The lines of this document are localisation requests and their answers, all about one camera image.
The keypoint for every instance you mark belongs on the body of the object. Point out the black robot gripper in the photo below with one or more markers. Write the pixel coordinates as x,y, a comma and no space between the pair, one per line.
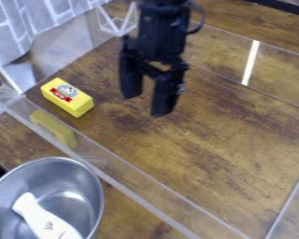
168,22

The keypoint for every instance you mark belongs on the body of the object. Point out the yellow toy butter block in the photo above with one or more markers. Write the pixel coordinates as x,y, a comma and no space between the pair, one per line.
67,97

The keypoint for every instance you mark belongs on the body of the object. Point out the clear acrylic table barrier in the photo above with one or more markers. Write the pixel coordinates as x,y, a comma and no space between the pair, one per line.
212,171

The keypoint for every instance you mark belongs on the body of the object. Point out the grey brick pattern curtain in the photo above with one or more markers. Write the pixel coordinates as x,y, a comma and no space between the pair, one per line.
26,18

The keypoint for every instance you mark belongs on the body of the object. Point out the silver metal bowl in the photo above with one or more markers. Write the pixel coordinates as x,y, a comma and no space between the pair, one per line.
65,186

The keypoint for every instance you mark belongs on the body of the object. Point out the white toy fish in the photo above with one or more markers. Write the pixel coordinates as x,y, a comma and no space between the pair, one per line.
46,225

